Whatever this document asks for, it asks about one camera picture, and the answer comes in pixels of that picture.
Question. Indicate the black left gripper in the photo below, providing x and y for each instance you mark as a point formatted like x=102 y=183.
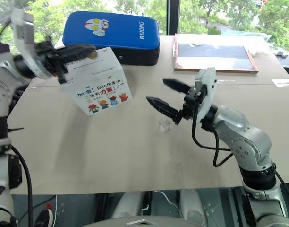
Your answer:
x=46 y=55

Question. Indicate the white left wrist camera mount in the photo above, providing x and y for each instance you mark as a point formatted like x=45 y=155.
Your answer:
x=22 y=30

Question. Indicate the clear plastic sheet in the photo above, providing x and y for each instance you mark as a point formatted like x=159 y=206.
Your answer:
x=255 y=40

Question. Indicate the black red white shoe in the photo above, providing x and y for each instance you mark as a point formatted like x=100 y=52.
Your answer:
x=46 y=216

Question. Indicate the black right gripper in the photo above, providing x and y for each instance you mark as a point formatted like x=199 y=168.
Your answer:
x=191 y=101

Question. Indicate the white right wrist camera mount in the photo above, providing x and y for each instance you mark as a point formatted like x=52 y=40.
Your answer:
x=207 y=87

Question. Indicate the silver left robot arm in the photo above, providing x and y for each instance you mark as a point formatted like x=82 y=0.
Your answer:
x=2 y=71

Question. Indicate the dark window frame post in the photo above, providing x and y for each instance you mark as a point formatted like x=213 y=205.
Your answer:
x=173 y=16

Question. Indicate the clear tape piece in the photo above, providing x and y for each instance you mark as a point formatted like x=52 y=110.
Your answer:
x=281 y=82

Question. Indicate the white rounded robot leg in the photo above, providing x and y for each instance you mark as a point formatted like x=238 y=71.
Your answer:
x=128 y=204
x=194 y=205

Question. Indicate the wooden framed dark board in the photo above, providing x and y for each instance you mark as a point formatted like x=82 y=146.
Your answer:
x=213 y=56

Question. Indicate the grey robot torso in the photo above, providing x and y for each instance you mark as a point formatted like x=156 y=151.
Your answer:
x=144 y=221

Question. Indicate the blue padded cartoon case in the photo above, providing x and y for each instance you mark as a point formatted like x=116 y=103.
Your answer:
x=116 y=35

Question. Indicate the gold coin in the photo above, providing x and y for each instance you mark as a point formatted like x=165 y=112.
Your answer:
x=93 y=55

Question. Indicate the small black device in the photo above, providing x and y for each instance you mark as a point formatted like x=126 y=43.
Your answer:
x=282 y=54

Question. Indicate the small clear plastic cup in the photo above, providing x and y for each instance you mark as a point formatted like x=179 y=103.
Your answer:
x=164 y=125

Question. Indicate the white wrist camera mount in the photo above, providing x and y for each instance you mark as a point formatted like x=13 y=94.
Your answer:
x=207 y=87
x=22 y=30

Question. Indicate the white box with cartoon print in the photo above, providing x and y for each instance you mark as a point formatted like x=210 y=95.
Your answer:
x=99 y=80

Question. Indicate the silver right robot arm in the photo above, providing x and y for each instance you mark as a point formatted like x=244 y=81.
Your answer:
x=248 y=142

